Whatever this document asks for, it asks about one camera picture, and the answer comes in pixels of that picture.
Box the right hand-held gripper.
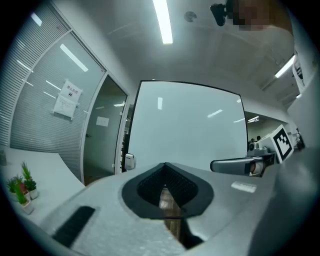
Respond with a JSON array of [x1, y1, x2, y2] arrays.
[[209, 124, 295, 179]]

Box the translucent plastic waste bin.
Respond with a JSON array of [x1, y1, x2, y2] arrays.
[[124, 152, 137, 170]]

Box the round ceiling smoke detector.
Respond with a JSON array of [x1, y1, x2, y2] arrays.
[[184, 11, 198, 23]]

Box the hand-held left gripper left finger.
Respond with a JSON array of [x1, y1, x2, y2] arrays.
[[41, 161, 186, 252]]

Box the small green potted plant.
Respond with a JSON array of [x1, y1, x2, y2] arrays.
[[21, 161, 39, 200], [6, 174, 19, 202], [14, 186, 35, 215]]

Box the person's head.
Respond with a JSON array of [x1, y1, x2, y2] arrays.
[[226, 0, 276, 32]]

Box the frosted glass door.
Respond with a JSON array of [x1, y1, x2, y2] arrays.
[[83, 74, 130, 181]]

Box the white wall document holder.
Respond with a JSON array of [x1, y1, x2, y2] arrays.
[[51, 78, 84, 122]]

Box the short ceiling light panel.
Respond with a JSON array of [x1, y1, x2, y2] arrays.
[[274, 54, 297, 79]]

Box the small red potted plant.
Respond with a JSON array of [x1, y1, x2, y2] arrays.
[[17, 181, 28, 198]]

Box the black head-worn camera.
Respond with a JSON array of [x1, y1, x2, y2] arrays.
[[209, 1, 235, 27]]

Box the long ceiling light bar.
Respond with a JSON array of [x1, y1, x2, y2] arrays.
[[152, 0, 174, 45]]

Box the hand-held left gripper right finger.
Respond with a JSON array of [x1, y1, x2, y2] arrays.
[[163, 161, 276, 252]]

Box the white table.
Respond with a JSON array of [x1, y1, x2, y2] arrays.
[[0, 146, 86, 226]]

